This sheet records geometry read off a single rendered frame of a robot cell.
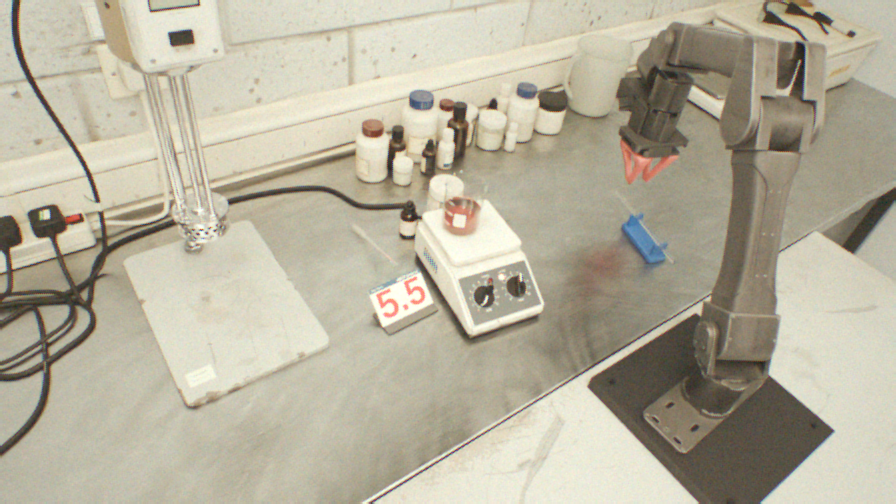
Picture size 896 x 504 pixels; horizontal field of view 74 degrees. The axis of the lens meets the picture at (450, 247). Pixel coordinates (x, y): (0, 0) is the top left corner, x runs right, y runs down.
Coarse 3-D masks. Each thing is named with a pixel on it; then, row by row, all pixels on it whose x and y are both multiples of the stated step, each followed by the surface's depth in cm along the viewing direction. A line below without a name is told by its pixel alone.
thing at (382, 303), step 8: (408, 280) 90; (416, 280) 91; (392, 288) 89; (400, 288) 89; (408, 288) 90; (416, 288) 91; (424, 288) 91; (376, 296) 87; (384, 296) 88; (392, 296) 89; (400, 296) 89; (408, 296) 90; (416, 296) 90; (424, 296) 91; (376, 304) 87; (384, 304) 88; (392, 304) 88; (400, 304) 89; (408, 304) 90; (416, 304) 90; (384, 312) 88; (392, 312) 88; (400, 312) 89; (384, 320) 87
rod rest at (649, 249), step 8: (632, 216) 108; (640, 216) 109; (624, 224) 110; (632, 224) 110; (640, 224) 111; (632, 232) 109; (640, 232) 109; (632, 240) 108; (640, 240) 107; (648, 240) 107; (640, 248) 106; (648, 248) 106; (656, 248) 103; (648, 256) 104; (656, 256) 104; (664, 256) 105
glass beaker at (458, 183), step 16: (448, 176) 88; (464, 176) 90; (448, 192) 86; (464, 192) 92; (480, 192) 90; (448, 208) 88; (464, 208) 86; (480, 208) 88; (448, 224) 89; (464, 224) 88
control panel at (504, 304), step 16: (480, 272) 89; (496, 272) 90; (512, 272) 90; (528, 272) 91; (464, 288) 87; (496, 288) 89; (528, 288) 90; (496, 304) 88; (512, 304) 89; (528, 304) 90; (480, 320) 86
